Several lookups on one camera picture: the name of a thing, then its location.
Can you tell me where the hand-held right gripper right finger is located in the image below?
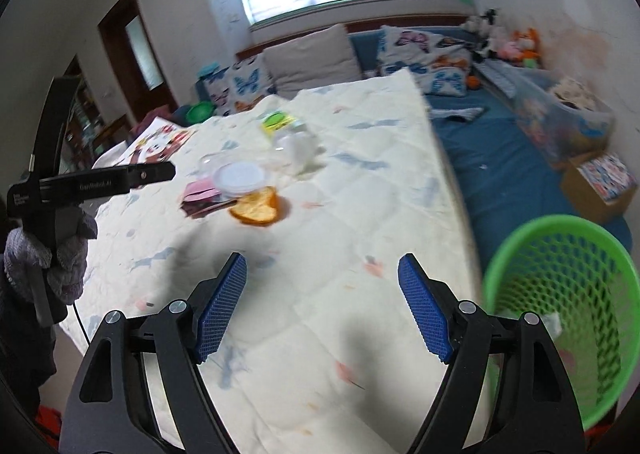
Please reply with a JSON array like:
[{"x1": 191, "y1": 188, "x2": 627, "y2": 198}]
[{"x1": 397, "y1": 253, "x2": 586, "y2": 454}]

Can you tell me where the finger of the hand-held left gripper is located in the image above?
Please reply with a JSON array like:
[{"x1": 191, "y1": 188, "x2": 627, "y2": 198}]
[{"x1": 128, "y1": 161, "x2": 177, "y2": 190}]

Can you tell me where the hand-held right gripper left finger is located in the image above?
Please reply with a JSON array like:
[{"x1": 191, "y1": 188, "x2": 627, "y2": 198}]
[{"x1": 59, "y1": 251, "x2": 249, "y2": 454}]

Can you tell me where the pink plastic packet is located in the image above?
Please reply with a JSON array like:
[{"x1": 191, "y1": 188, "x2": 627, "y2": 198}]
[{"x1": 180, "y1": 177, "x2": 236, "y2": 220}]

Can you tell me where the clear round plastic container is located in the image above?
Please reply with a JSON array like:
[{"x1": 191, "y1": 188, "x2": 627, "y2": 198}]
[{"x1": 200, "y1": 154, "x2": 271, "y2": 198}]

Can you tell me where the green label plastic cup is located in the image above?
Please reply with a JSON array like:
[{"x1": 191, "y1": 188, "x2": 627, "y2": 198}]
[{"x1": 260, "y1": 111, "x2": 306, "y2": 138}]

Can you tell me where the green plastic mesh basket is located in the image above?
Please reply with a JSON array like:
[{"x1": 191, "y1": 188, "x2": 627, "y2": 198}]
[{"x1": 482, "y1": 213, "x2": 640, "y2": 435}]

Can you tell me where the person's left forearm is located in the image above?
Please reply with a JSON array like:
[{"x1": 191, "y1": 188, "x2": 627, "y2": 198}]
[{"x1": 0, "y1": 274, "x2": 57, "y2": 416}]

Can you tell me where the person's left hand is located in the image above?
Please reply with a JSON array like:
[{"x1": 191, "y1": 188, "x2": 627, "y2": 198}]
[{"x1": 2, "y1": 211, "x2": 98, "y2": 305}]

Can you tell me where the panda picture book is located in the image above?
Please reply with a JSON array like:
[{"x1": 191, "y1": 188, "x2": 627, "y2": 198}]
[{"x1": 122, "y1": 116, "x2": 199, "y2": 165}]

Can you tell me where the maroon cloth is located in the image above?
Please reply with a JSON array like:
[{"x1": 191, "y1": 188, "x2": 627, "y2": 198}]
[{"x1": 132, "y1": 106, "x2": 171, "y2": 135}]

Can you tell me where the dark wooden chair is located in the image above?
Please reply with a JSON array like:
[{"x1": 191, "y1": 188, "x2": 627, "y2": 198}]
[{"x1": 92, "y1": 116, "x2": 131, "y2": 155}]

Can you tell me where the dark wooden cabinet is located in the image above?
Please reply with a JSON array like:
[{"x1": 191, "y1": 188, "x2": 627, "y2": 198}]
[{"x1": 57, "y1": 56, "x2": 109, "y2": 170}]

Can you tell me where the green plastic basin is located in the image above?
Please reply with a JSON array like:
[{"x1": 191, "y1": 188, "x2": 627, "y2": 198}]
[{"x1": 187, "y1": 101, "x2": 216, "y2": 128}]

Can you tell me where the white quilted blanket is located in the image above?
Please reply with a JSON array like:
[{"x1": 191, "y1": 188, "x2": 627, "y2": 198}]
[{"x1": 60, "y1": 69, "x2": 497, "y2": 454}]

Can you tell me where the dark wooden door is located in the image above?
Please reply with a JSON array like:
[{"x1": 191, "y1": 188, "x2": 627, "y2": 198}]
[{"x1": 97, "y1": 0, "x2": 179, "y2": 123}]

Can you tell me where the small butterfly print pillow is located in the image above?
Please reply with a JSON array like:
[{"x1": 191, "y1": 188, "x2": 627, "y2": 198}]
[{"x1": 207, "y1": 52, "x2": 279, "y2": 118}]

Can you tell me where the blue sofa bed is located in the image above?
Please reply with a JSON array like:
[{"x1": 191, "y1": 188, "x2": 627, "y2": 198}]
[{"x1": 195, "y1": 19, "x2": 631, "y2": 276}]

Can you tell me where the grey cushion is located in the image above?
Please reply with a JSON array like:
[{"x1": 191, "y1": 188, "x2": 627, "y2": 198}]
[{"x1": 262, "y1": 22, "x2": 364, "y2": 100}]

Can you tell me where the cardboard box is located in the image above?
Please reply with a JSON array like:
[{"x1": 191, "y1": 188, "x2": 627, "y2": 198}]
[{"x1": 559, "y1": 149, "x2": 639, "y2": 225}]

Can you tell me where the blue white cloth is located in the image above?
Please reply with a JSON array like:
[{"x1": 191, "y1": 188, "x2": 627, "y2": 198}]
[{"x1": 432, "y1": 105, "x2": 486, "y2": 124}]

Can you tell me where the red plastic stool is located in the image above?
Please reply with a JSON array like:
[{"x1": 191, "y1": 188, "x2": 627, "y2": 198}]
[{"x1": 34, "y1": 406, "x2": 64, "y2": 435}]

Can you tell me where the clear plastic storage bin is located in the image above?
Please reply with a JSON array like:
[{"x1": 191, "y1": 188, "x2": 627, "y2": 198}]
[{"x1": 514, "y1": 68, "x2": 616, "y2": 170}]

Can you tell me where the colourful printed book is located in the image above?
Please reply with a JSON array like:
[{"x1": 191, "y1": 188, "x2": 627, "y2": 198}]
[{"x1": 574, "y1": 152, "x2": 639, "y2": 203}]

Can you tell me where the long grey patterned box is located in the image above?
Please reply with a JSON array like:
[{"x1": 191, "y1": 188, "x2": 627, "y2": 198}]
[{"x1": 474, "y1": 59, "x2": 521, "y2": 98}]

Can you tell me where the large butterfly print pillow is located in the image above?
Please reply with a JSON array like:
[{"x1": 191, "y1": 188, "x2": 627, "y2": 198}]
[{"x1": 377, "y1": 24, "x2": 476, "y2": 98}]

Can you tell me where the spotted cream cloth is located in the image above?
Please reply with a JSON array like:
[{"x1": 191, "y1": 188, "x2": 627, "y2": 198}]
[{"x1": 549, "y1": 76, "x2": 599, "y2": 113}]

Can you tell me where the black white cow plush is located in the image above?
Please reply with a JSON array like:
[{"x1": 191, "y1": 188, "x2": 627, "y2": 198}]
[{"x1": 462, "y1": 8, "x2": 504, "y2": 63}]

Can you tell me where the black cable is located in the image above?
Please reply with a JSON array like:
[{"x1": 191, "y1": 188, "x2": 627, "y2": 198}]
[{"x1": 72, "y1": 303, "x2": 92, "y2": 351}]

